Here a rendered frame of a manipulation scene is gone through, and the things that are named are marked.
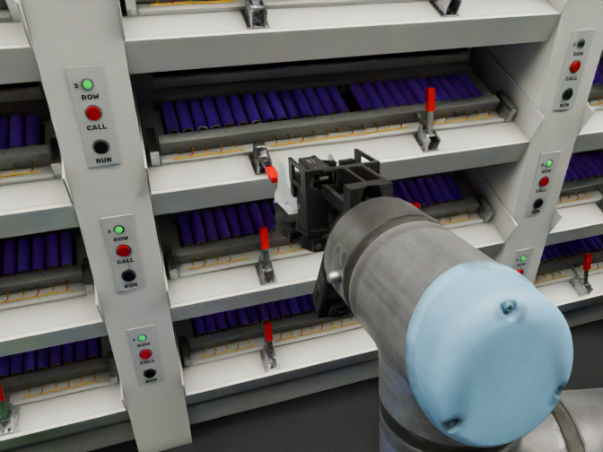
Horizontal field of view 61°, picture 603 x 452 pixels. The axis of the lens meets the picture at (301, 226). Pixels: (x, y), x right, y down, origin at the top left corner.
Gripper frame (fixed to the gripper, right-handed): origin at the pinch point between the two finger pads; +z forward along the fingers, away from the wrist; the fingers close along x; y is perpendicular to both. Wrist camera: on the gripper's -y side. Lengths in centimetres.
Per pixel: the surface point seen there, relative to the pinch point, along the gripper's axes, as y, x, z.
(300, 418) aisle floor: -54, -4, 21
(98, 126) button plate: 7.9, 21.1, 12.4
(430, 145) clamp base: -1.0, -26.3, 15.6
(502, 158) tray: -4.9, -40.2, 15.7
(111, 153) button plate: 4.3, 20.2, 13.0
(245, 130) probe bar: 3.9, 1.9, 19.5
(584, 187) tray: -16, -66, 23
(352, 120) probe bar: 3.5, -14.8, 19.4
